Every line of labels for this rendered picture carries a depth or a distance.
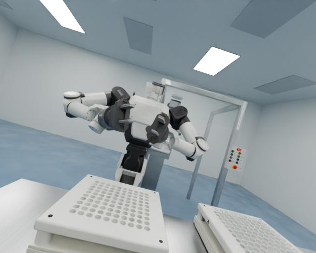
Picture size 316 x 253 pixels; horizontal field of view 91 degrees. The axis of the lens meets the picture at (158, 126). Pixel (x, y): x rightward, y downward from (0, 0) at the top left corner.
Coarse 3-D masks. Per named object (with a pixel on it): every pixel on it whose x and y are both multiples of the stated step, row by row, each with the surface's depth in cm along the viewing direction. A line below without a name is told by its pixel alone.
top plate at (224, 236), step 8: (200, 208) 52; (208, 208) 51; (208, 216) 46; (216, 216) 47; (208, 224) 45; (216, 224) 43; (224, 224) 44; (216, 232) 40; (224, 232) 40; (224, 240) 37; (232, 240) 37; (224, 248) 36; (232, 248) 34; (240, 248) 35; (296, 248) 42
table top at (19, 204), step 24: (0, 192) 41; (24, 192) 44; (48, 192) 47; (0, 216) 34; (24, 216) 36; (168, 216) 53; (0, 240) 29; (24, 240) 30; (168, 240) 41; (192, 240) 44
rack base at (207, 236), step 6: (198, 222) 50; (204, 222) 51; (198, 228) 49; (204, 228) 47; (210, 228) 48; (204, 234) 45; (210, 234) 45; (204, 240) 44; (210, 240) 42; (216, 240) 43; (210, 246) 41; (216, 246) 41; (210, 252) 40; (216, 252) 38; (222, 252) 39
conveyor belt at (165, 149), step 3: (150, 147) 189; (153, 147) 189; (162, 147) 205; (165, 147) 215; (168, 147) 226; (153, 150) 190; (156, 150) 189; (159, 150) 189; (162, 150) 189; (165, 150) 189; (168, 150) 192; (165, 153) 189; (168, 153) 188
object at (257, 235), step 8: (224, 216) 48; (232, 216) 49; (232, 224) 43; (240, 224) 45; (248, 224) 47; (256, 224) 48; (240, 232) 40; (248, 232) 42; (256, 232) 43; (264, 232) 44; (248, 240) 38; (256, 240) 38; (264, 240) 40; (272, 240) 41; (264, 248) 36; (272, 248) 37; (280, 248) 39; (288, 248) 40
